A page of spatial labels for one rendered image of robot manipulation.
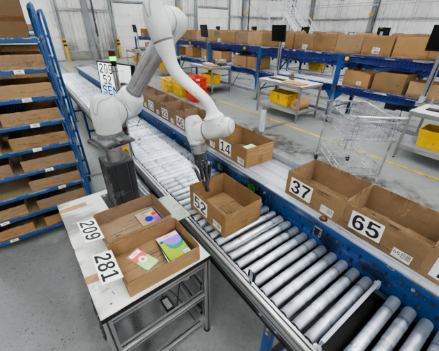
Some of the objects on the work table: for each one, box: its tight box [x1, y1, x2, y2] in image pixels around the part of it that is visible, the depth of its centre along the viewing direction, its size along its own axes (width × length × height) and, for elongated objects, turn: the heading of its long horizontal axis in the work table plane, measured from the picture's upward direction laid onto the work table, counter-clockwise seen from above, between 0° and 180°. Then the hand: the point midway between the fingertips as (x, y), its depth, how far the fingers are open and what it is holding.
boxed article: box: [126, 248, 159, 272], centre depth 131 cm, size 8×16×2 cm, turn 57°
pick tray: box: [109, 218, 200, 297], centre depth 131 cm, size 28×38×10 cm
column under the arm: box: [98, 151, 145, 209], centre depth 172 cm, size 26×26×33 cm
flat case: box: [134, 208, 163, 227], centre depth 159 cm, size 14×19×2 cm
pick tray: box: [93, 194, 172, 251], centre depth 152 cm, size 28×38×10 cm
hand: (206, 186), depth 148 cm, fingers closed
